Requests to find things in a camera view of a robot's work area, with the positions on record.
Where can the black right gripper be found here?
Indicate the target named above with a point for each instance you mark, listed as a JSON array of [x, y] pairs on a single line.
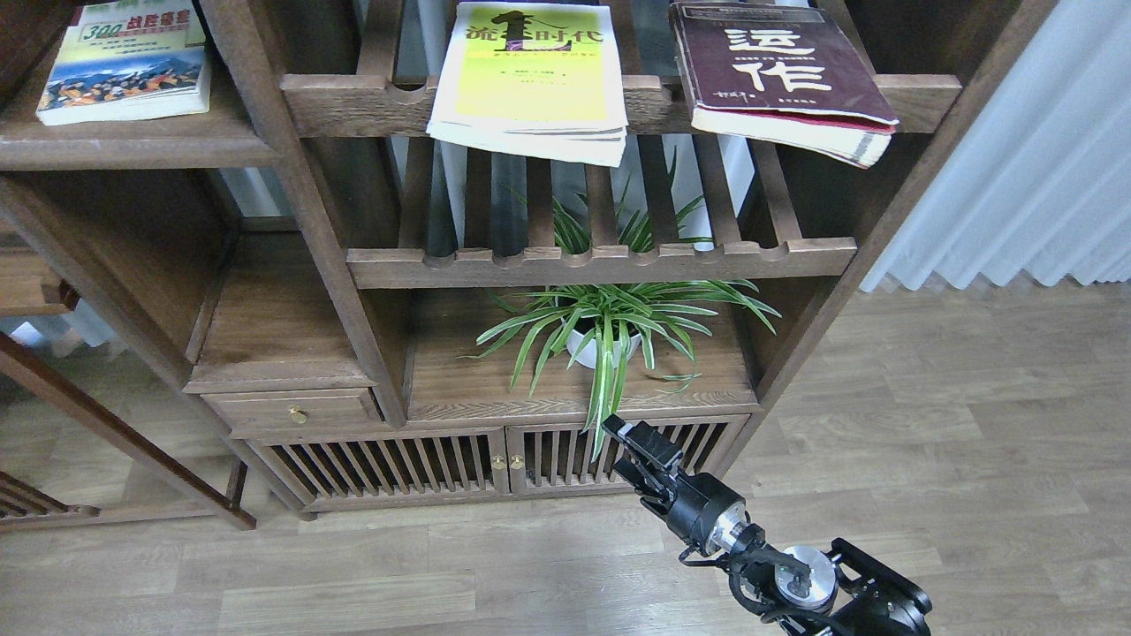
[[700, 509]]

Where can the colourful mountain cover book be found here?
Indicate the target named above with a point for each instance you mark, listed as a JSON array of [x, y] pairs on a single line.
[[128, 61]]

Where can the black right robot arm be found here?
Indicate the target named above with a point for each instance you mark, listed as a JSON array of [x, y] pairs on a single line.
[[841, 591]]

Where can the white plant pot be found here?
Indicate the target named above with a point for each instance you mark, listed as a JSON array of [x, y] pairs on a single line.
[[587, 354]]

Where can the green spider plant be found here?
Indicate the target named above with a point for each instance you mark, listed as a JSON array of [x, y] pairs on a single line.
[[662, 312]]

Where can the brass drawer knob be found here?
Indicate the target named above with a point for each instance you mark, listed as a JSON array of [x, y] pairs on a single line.
[[297, 416]]

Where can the dark wooden bookshelf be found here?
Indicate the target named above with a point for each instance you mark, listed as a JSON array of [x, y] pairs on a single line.
[[299, 245]]

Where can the yellow green cover book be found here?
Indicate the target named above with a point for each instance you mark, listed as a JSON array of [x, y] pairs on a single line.
[[533, 79]]

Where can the dark maroon cover book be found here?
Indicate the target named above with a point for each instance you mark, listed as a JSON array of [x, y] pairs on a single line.
[[780, 73]]

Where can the white pleated curtain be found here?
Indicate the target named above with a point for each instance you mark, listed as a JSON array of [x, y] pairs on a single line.
[[1041, 184]]

